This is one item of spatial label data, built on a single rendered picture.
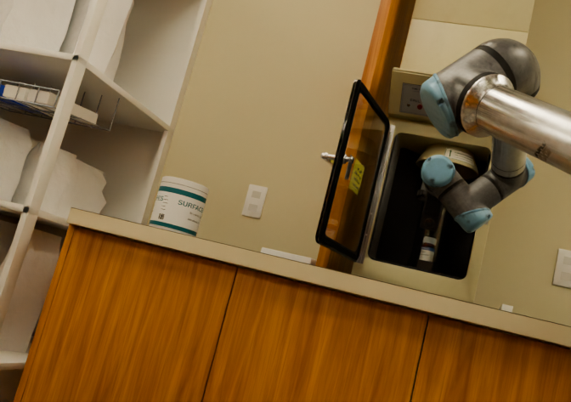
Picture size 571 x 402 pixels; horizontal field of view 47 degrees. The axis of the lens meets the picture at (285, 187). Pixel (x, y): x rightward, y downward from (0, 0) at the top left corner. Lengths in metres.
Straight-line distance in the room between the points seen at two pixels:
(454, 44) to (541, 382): 0.94
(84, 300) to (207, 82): 1.11
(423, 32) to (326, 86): 0.56
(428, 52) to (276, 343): 0.92
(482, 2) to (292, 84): 0.77
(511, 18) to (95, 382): 1.44
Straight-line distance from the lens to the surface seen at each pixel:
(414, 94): 1.80
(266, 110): 2.41
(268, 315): 1.53
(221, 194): 2.37
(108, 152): 2.59
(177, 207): 1.74
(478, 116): 1.17
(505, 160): 1.52
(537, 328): 1.46
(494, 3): 1.99
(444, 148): 1.85
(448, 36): 1.94
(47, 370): 1.76
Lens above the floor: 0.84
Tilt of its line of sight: 10 degrees up
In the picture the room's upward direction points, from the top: 15 degrees clockwise
